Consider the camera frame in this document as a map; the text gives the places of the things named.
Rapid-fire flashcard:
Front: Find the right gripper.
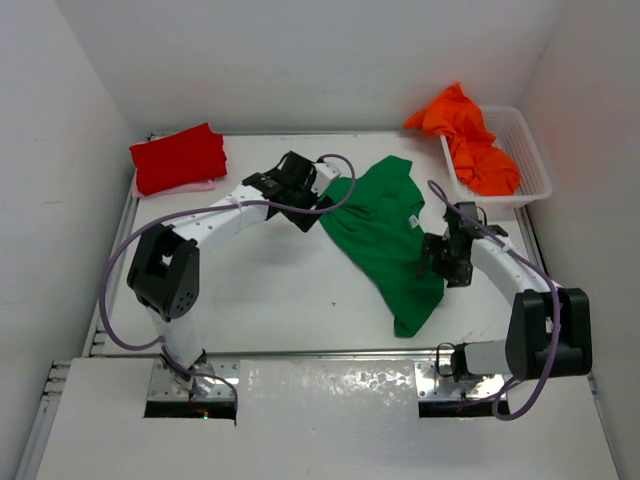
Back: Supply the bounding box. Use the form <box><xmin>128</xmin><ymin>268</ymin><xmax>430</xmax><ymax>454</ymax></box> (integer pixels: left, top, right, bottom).
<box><xmin>417</xmin><ymin>232</ymin><xmax>473</xmax><ymax>288</ymax></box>

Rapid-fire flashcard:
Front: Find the green t-shirt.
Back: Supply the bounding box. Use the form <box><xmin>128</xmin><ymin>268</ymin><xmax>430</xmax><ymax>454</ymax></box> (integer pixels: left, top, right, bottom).
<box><xmin>320</xmin><ymin>156</ymin><xmax>445</xmax><ymax>338</ymax></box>

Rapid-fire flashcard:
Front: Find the pink t-shirt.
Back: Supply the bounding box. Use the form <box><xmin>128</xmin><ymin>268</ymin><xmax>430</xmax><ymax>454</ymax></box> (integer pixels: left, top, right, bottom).
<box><xmin>131</xmin><ymin>180</ymin><xmax>216</xmax><ymax>198</ymax></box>

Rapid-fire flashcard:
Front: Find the red t-shirt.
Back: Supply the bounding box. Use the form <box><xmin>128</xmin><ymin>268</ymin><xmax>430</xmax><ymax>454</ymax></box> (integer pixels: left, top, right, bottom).
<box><xmin>129</xmin><ymin>123</ymin><xmax>228</xmax><ymax>197</ymax></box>

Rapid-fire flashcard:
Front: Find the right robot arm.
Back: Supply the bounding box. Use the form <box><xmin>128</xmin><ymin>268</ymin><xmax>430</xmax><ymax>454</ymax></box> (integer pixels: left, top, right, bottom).
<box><xmin>418</xmin><ymin>202</ymin><xmax>593</xmax><ymax>381</ymax></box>

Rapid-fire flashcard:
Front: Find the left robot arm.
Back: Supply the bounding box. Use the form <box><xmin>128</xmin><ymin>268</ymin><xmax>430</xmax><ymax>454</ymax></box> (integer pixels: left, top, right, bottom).
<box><xmin>127</xmin><ymin>152</ymin><xmax>341</xmax><ymax>398</ymax></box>

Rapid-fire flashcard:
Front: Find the orange t-shirt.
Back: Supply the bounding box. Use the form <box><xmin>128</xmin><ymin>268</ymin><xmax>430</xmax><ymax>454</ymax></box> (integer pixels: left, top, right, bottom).
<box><xmin>403</xmin><ymin>83</ymin><xmax>521</xmax><ymax>196</ymax></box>

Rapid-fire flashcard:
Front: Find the white plastic basket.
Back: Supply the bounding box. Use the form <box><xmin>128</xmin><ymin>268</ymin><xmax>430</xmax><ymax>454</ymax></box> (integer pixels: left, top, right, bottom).
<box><xmin>439</xmin><ymin>105</ymin><xmax>553</xmax><ymax>221</ymax></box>

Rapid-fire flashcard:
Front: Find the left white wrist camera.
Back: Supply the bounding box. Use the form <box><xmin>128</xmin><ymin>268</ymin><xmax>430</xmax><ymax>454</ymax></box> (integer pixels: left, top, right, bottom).
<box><xmin>310</xmin><ymin>161</ymin><xmax>341</xmax><ymax>196</ymax></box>

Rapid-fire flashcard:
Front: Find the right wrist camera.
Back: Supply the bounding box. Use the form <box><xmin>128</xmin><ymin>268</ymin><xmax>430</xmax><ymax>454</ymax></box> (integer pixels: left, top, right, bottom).
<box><xmin>454</xmin><ymin>202</ymin><xmax>487</xmax><ymax>226</ymax></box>

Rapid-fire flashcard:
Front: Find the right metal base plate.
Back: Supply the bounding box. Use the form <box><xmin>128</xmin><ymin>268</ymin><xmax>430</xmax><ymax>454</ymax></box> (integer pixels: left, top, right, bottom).
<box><xmin>414</xmin><ymin>358</ymin><xmax>505</xmax><ymax>402</ymax></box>

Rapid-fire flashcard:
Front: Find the metal base plate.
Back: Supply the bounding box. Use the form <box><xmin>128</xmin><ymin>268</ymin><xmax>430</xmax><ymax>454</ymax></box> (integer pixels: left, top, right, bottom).
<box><xmin>147</xmin><ymin>357</ymin><xmax>239</xmax><ymax>403</ymax></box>
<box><xmin>414</xmin><ymin>358</ymin><xmax>505</xmax><ymax>402</ymax></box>

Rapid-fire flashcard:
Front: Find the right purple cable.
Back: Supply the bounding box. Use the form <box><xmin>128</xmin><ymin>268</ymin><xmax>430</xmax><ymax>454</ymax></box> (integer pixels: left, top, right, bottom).
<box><xmin>427</xmin><ymin>179</ymin><xmax>564</xmax><ymax>422</ymax></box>

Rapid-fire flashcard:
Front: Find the purple cable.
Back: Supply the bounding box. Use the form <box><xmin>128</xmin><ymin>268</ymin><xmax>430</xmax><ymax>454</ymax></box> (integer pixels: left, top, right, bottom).
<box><xmin>98</xmin><ymin>153</ymin><xmax>358</xmax><ymax>401</ymax></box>
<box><xmin>427</xmin><ymin>179</ymin><xmax>564</xmax><ymax>422</ymax></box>

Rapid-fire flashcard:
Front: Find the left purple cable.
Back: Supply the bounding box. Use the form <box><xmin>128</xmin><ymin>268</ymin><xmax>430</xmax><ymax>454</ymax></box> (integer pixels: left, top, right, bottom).
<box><xmin>98</xmin><ymin>153</ymin><xmax>358</xmax><ymax>401</ymax></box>

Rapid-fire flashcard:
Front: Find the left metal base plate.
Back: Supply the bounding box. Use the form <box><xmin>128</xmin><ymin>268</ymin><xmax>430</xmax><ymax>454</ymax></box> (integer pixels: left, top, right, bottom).
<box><xmin>147</xmin><ymin>357</ymin><xmax>239</xmax><ymax>403</ymax></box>

